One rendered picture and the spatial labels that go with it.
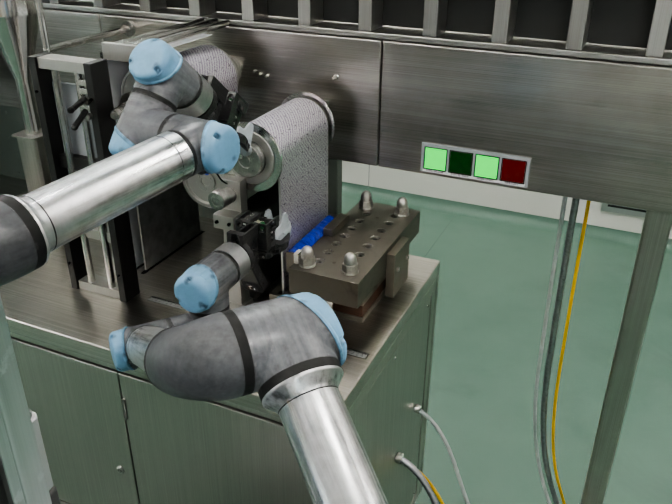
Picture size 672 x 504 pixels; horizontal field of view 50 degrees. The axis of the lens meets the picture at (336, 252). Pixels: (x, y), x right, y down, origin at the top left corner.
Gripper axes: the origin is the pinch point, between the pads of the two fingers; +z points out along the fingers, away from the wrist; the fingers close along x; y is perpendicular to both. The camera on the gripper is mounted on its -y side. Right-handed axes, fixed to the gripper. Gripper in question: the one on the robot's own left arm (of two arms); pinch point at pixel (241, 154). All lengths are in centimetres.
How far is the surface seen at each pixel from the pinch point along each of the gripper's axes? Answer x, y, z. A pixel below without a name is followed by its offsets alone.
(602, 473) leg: -81, -43, 105
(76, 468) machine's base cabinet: 39, -76, 35
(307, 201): -5.8, -1.1, 23.9
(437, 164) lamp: -30.1, 16.0, 34.3
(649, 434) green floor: -95, -26, 166
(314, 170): -5.7, 6.1, 22.8
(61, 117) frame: 38.3, -1.5, -8.8
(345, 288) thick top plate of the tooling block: -22.7, -19.3, 17.2
